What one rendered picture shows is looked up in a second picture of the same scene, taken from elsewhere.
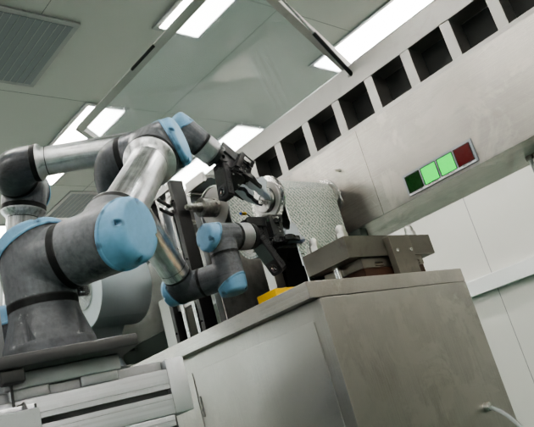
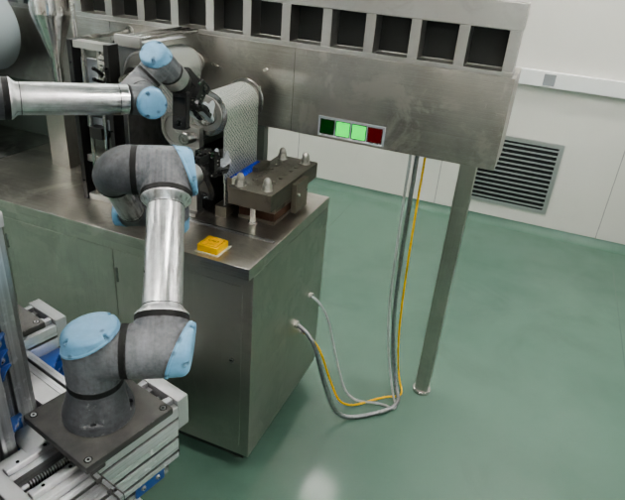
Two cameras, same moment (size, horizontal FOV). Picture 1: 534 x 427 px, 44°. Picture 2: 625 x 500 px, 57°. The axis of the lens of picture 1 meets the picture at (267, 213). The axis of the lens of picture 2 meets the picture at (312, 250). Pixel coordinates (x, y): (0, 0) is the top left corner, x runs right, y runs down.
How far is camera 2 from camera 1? 1.19 m
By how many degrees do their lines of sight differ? 50
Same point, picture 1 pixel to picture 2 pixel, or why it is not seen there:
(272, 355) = (197, 284)
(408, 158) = (331, 105)
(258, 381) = not seen: hidden behind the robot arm
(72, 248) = (143, 373)
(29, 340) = (95, 420)
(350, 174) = (275, 80)
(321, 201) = (248, 114)
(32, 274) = (101, 379)
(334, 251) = (259, 200)
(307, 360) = (227, 304)
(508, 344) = not seen: hidden behind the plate
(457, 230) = not seen: outside the picture
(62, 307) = (119, 394)
